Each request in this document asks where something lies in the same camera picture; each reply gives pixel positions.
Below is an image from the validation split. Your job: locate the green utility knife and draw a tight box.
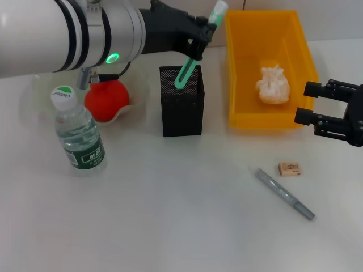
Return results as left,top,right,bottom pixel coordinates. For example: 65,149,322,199
173,0,229,90

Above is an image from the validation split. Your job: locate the black mesh pen holder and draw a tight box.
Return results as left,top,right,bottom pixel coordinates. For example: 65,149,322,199
159,64,205,138

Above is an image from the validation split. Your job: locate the clear green-label water bottle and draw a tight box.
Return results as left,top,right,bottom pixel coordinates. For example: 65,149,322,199
50,84,106,177

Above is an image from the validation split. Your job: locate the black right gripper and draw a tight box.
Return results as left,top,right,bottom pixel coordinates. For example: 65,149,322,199
294,79,363,147

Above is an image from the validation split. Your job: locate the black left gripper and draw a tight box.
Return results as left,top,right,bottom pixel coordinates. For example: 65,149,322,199
138,0,219,61

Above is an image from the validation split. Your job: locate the beige eraser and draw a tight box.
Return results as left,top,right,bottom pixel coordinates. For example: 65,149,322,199
278,161,302,178

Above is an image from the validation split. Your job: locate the grey pen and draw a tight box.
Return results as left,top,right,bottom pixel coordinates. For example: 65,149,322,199
254,167,316,221

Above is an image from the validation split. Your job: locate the yellow plastic bin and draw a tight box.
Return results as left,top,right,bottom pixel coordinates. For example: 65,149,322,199
223,10,319,130

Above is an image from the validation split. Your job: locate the pale green glass fruit plate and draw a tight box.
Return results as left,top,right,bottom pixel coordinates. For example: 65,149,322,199
19,72,147,125

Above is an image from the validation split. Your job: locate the orange fruit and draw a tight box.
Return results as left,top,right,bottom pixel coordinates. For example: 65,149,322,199
84,78,131,123

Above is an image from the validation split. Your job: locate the white paper ball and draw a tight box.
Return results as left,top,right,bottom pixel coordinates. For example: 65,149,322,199
256,64,292,105

